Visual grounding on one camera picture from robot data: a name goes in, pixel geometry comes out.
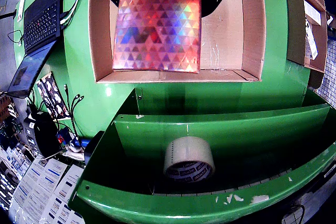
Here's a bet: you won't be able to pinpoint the black carton with white spots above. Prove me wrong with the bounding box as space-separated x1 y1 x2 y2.
36 73 71 119

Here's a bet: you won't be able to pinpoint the large shallow cardboard tray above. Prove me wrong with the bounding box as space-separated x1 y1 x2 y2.
88 0 266 83

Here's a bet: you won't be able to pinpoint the white cable bundle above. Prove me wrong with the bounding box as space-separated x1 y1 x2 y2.
59 0 79 27

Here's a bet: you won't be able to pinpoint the black laptop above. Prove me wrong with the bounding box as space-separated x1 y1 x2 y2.
7 0 62 99

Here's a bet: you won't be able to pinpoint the blue plastic tube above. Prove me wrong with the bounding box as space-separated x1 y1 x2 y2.
78 137 91 149

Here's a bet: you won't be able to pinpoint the clear packing tape roll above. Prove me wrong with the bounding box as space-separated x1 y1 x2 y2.
163 136 216 184

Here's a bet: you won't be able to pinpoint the red holographic triangle-pattern box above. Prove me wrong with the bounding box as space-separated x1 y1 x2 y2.
112 0 202 74

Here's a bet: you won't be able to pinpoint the printed paper sheets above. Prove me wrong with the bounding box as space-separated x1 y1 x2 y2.
7 155 85 224

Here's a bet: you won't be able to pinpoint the green metal machine housing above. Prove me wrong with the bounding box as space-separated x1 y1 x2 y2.
68 87 336 224

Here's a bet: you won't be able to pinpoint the black rounded device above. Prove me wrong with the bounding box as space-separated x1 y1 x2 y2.
33 119 60 158

